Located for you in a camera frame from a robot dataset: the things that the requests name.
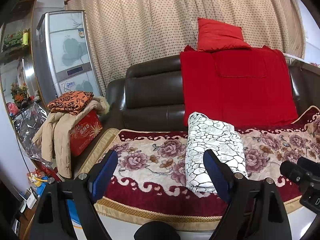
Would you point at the small red pillow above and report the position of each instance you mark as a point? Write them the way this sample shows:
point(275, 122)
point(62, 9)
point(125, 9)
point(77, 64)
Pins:
point(215, 36)

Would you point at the green ornament on shelf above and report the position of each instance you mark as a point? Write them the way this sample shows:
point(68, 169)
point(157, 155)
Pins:
point(12, 40)

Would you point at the clear plastic bag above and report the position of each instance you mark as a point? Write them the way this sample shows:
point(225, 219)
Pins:
point(27, 123)

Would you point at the standing white air conditioner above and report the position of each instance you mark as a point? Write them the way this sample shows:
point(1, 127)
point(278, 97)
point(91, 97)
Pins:
point(65, 62)

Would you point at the beige dotted curtain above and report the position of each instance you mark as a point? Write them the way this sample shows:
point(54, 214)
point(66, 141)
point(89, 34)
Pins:
point(126, 32)

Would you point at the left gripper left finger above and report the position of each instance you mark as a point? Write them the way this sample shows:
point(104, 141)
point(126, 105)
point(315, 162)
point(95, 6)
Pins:
point(52, 219)

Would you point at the floral red-bordered sofa blanket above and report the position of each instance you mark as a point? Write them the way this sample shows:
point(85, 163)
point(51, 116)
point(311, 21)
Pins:
point(149, 180)

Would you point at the orange black patterned cloth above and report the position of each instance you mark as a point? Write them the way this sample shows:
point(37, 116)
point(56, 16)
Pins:
point(72, 102)

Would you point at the yellow bottle on shelf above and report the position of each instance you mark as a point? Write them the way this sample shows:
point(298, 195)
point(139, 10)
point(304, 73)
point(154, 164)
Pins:
point(25, 38)

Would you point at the white crackle-pattern garment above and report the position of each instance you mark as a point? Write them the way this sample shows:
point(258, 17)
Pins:
point(218, 136)

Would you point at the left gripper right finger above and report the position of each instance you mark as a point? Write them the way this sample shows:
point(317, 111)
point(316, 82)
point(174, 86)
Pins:
point(255, 209)

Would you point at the dark brown leather sofa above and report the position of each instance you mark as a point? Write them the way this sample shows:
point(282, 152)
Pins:
point(150, 97)

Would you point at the beige padded jacket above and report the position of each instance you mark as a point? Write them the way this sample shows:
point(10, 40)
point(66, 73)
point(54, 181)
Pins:
point(54, 135)

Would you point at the artificial flower bouquet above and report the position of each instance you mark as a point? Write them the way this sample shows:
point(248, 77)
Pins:
point(20, 95)

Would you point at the large red blanket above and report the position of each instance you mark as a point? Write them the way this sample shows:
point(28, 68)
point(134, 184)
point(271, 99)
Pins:
point(243, 87)

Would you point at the wooden display shelf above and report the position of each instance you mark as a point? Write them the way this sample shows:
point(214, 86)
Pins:
point(17, 63)

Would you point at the red gift box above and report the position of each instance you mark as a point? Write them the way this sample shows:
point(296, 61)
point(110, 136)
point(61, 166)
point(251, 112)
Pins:
point(84, 132)

